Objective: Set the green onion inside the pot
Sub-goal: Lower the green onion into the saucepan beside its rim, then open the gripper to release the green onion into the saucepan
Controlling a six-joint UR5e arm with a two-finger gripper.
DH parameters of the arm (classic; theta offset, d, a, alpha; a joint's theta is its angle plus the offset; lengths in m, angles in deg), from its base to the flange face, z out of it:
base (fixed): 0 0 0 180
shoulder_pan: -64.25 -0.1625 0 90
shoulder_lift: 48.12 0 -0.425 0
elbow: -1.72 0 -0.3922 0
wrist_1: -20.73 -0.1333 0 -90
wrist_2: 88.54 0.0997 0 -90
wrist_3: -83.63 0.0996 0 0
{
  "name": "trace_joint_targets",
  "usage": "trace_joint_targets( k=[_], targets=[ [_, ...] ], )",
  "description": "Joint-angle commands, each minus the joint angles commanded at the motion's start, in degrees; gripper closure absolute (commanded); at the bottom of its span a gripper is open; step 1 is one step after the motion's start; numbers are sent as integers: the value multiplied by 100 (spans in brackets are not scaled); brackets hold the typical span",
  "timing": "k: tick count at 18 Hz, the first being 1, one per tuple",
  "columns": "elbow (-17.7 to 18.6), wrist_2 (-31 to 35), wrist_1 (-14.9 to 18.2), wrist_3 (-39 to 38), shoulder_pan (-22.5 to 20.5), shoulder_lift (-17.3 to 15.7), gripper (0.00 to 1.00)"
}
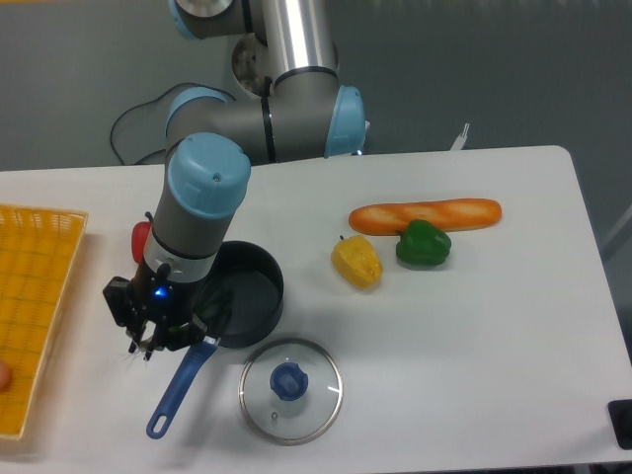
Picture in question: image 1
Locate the glass lid blue knob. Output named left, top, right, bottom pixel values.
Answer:
left=238, top=338, right=344, bottom=446

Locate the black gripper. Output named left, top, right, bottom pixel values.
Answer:
left=103, top=262, right=207, bottom=361

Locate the white table bracket right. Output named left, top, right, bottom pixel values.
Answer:
left=449, top=122, right=470, bottom=152

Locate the black object at table corner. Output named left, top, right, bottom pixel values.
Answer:
left=607, top=399, right=632, bottom=450

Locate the green onion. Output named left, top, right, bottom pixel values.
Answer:
left=130, top=289, right=233, bottom=355

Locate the black cable on floor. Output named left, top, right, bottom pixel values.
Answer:
left=109, top=82, right=238, bottom=166

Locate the orange baguette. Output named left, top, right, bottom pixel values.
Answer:
left=348, top=197, right=503, bottom=236

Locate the black pot blue handle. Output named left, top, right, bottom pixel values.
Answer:
left=146, top=241, right=284, bottom=439

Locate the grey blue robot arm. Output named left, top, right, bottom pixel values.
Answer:
left=104, top=1, right=366, bottom=356

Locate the yellow bell pepper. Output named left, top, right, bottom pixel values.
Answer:
left=330, top=235, right=382, bottom=290

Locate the green bell pepper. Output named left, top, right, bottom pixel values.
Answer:
left=396, top=219, right=451, bottom=267

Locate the red bell pepper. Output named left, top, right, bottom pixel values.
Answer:
left=130, top=211, right=153, bottom=264

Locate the yellow woven basket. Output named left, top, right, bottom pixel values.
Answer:
left=1, top=204, right=88, bottom=440

